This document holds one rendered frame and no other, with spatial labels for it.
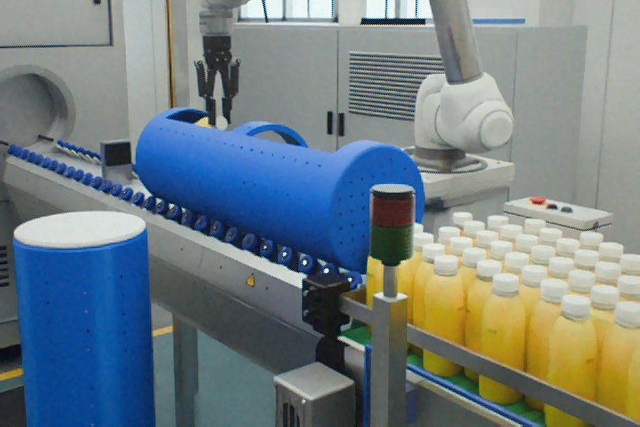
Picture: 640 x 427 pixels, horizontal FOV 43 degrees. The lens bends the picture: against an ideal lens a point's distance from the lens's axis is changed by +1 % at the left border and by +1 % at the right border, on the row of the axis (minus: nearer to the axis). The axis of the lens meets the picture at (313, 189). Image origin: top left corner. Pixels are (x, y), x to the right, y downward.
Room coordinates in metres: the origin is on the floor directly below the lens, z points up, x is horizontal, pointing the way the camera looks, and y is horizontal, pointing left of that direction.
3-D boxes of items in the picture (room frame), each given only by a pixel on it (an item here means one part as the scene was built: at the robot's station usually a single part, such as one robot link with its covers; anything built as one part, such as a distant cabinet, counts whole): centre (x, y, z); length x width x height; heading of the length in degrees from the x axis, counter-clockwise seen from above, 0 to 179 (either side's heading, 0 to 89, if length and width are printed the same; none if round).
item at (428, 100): (2.40, -0.39, 1.22); 0.18 x 0.16 x 0.22; 19
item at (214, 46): (2.14, 0.26, 1.40); 0.08 x 0.07 x 0.09; 128
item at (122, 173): (2.67, 0.67, 1.00); 0.10 x 0.04 x 0.15; 128
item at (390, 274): (1.10, -0.11, 1.18); 0.06 x 0.06 x 0.16
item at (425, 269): (1.36, -0.21, 0.99); 0.07 x 0.07 x 0.19
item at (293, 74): (4.27, -0.31, 0.72); 2.15 x 0.54 x 1.45; 40
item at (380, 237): (1.10, -0.11, 1.18); 0.06 x 0.06 x 0.05
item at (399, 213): (1.10, -0.11, 1.23); 0.06 x 0.06 x 0.04
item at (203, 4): (2.13, 0.25, 1.58); 0.13 x 0.11 x 0.16; 18
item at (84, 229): (1.73, 0.52, 1.03); 0.28 x 0.28 x 0.01
